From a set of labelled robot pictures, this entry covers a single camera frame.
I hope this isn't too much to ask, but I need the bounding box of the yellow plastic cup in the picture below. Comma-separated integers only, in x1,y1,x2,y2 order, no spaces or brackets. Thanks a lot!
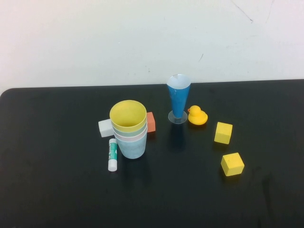
109,100,147,133

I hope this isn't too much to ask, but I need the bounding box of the green plastic cup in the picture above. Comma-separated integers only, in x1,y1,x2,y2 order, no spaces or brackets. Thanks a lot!
111,123,148,138

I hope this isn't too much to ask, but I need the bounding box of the pink plastic cup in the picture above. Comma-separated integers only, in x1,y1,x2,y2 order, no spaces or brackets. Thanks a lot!
113,129,148,143

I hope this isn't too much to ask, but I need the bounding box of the white green glue stick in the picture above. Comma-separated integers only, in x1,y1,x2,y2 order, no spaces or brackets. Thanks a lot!
107,138,118,172

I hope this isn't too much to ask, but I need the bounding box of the orange foam cube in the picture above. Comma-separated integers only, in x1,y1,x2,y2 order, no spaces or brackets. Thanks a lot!
146,111,156,133

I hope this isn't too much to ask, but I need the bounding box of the blue cone glass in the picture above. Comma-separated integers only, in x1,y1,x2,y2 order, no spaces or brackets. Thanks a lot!
166,74,191,124

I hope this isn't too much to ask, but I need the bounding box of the light blue plastic cup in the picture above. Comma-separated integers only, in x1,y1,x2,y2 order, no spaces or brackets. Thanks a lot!
115,133,148,159

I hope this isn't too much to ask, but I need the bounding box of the yellow rubber duck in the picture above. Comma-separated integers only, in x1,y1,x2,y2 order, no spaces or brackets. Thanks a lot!
187,105,209,125

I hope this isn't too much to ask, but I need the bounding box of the white foam cube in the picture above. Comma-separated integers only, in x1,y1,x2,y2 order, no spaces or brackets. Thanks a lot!
97,119,114,138

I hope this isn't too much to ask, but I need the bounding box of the yellow foam cube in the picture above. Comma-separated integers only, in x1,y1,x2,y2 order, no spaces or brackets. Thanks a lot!
220,152,245,177
214,122,233,144

